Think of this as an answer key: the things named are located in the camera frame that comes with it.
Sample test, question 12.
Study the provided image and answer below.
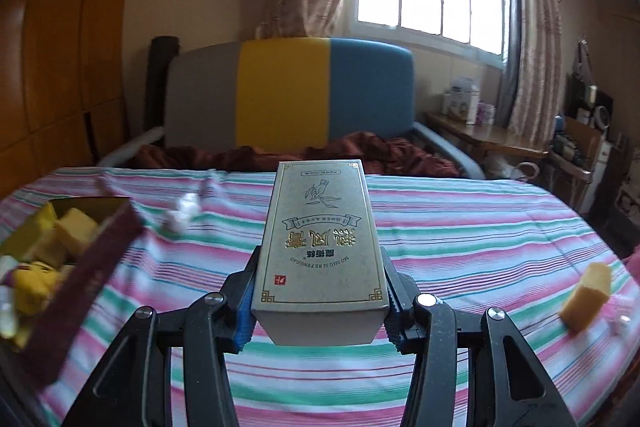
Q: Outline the white appliance carton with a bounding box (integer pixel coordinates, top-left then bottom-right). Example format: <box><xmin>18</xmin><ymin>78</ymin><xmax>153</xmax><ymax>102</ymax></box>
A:
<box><xmin>442</xmin><ymin>77</ymin><xmax>481</xmax><ymax>125</ymax></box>

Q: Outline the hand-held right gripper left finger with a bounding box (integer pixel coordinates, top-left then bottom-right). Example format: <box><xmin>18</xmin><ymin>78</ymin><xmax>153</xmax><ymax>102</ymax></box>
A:
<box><xmin>60</xmin><ymin>247</ymin><xmax>261</xmax><ymax>427</ymax></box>

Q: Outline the pale cardboard box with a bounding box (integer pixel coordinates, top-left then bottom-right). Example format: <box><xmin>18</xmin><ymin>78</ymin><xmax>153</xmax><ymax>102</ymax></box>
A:
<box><xmin>250</xmin><ymin>159</ymin><xmax>391</xmax><ymax>347</ymax></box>

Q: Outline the striped bed sheet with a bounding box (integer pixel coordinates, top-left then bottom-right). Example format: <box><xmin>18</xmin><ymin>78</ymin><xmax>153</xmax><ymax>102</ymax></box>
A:
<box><xmin>0</xmin><ymin>164</ymin><xmax>640</xmax><ymax>427</ymax></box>

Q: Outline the cluttered side shelf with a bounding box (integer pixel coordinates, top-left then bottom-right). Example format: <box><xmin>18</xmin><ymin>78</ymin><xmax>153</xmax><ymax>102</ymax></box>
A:
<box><xmin>547</xmin><ymin>42</ymin><xmax>640</xmax><ymax>218</ymax></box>

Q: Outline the grey yellow blue headboard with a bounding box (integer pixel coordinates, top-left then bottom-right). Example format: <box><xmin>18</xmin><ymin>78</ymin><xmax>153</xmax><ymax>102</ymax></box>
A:
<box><xmin>162</xmin><ymin>37</ymin><xmax>416</xmax><ymax>152</ymax></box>

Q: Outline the wooden desk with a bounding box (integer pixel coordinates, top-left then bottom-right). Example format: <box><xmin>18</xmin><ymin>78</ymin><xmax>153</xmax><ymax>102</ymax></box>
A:
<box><xmin>425</xmin><ymin>112</ymin><xmax>551</xmax><ymax>158</ymax></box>

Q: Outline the wooden wardrobe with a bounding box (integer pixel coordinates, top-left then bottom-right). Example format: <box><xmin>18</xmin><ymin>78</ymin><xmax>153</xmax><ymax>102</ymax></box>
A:
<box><xmin>0</xmin><ymin>0</ymin><xmax>146</xmax><ymax>168</ymax></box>

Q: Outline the maroon and gold tin box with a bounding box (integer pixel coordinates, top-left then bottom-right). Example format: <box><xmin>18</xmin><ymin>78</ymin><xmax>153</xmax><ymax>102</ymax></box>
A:
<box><xmin>0</xmin><ymin>196</ymin><xmax>146</xmax><ymax>388</ymax></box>

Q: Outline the black rolled mat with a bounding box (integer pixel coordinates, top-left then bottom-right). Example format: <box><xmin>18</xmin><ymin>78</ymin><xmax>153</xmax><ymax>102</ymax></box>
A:
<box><xmin>145</xmin><ymin>37</ymin><xmax>180</xmax><ymax>132</ymax></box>

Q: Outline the grey bed side rail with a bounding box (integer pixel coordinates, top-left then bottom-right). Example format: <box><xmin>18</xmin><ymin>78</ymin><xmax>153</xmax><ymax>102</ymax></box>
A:
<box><xmin>97</xmin><ymin>127</ymin><xmax>166</xmax><ymax>168</ymax></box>
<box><xmin>414</xmin><ymin>124</ymin><xmax>486</xmax><ymax>180</ymax></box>

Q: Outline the white crumpled tissue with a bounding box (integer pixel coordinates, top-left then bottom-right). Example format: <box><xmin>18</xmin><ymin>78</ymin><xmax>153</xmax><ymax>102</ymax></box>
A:
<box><xmin>167</xmin><ymin>192</ymin><xmax>201</xmax><ymax>233</ymax></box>

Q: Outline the maroon blanket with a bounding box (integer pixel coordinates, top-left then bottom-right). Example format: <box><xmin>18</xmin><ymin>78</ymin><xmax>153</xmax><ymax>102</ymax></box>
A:
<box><xmin>135</xmin><ymin>131</ymin><xmax>461</xmax><ymax>180</ymax></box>

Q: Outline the white looped cable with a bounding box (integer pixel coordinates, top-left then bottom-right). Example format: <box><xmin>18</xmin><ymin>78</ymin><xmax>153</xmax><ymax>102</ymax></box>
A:
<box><xmin>510</xmin><ymin>162</ymin><xmax>538</xmax><ymax>182</ymax></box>

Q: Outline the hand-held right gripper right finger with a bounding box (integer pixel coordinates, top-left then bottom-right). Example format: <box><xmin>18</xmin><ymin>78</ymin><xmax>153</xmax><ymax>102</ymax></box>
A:
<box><xmin>382</xmin><ymin>249</ymin><xmax>576</xmax><ymax>427</ymax></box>

